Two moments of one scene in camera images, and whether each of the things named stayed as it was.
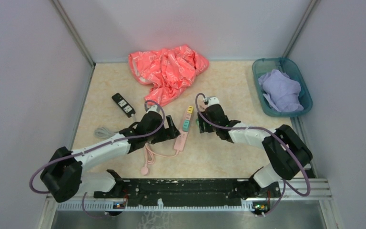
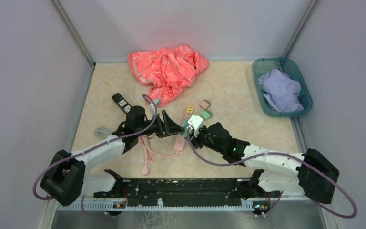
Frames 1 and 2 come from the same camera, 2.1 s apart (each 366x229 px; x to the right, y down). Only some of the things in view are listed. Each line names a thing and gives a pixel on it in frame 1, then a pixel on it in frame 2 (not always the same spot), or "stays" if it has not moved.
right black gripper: (201, 126) → (196, 140)
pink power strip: (181, 140) stays
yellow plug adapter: (190, 109) stays
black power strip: (123, 104) stays
